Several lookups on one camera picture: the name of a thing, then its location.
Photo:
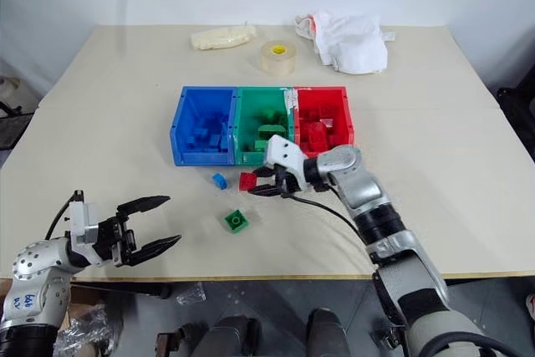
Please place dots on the blue toy block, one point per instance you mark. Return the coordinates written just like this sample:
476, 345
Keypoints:
219, 181

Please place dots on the green plastic bin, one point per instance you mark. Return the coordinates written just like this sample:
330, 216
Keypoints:
246, 102

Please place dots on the large rounded red toy block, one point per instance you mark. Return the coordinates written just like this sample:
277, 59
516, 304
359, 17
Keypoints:
314, 135

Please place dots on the translucent tape roll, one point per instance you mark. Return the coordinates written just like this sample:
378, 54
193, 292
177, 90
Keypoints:
279, 58

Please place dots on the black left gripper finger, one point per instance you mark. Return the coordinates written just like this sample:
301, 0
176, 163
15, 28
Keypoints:
156, 246
144, 203

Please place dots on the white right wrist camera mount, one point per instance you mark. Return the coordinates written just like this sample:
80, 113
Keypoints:
284, 156

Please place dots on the small clear plastic bag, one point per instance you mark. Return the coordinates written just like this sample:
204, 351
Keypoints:
192, 293

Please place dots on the cream plastic bag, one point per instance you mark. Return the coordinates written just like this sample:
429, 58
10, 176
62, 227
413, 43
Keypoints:
221, 38

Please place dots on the pale red toy block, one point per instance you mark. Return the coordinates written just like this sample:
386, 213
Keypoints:
327, 121

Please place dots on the crumpled clear plastic wrap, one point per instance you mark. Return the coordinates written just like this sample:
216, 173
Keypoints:
90, 329

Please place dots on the red plastic bin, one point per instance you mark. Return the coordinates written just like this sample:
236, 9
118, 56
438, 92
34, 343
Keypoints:
343, 110

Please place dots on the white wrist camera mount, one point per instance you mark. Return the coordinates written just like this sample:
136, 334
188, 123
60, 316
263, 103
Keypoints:
284, 156
81, 223

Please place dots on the dark chair beside table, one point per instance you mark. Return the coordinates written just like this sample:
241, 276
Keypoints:
10, 118

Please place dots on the green arch toy block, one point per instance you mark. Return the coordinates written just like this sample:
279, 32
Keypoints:
271, 131

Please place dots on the blue plastic bin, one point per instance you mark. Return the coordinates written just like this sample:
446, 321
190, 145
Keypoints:
184, 131

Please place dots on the black object beside table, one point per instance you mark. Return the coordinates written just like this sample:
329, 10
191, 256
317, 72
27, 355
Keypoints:
518, 118

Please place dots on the red square toy block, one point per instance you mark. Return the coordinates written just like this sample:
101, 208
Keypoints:
339, 135

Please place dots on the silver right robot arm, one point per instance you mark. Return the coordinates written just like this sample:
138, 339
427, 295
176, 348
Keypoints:
376, 202

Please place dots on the dark rounded shape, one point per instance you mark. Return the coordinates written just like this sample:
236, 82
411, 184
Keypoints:
328, 334
230, 336

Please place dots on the pile of blue toy blocks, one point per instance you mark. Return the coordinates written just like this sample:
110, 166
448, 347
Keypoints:
209, 135

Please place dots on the small green toy block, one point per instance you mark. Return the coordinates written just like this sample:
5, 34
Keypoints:
260, 146

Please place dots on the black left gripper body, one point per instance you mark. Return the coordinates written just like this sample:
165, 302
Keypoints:
112, 236

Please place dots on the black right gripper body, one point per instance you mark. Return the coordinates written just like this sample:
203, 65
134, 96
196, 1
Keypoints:
287, 183

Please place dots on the white crumpled plastic bag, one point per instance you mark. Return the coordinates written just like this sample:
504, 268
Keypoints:
355, 43

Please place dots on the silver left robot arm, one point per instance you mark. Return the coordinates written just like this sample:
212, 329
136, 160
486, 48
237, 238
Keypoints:
39, 267

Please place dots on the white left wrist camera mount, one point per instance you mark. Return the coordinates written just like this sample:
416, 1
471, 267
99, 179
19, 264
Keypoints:
81, 223

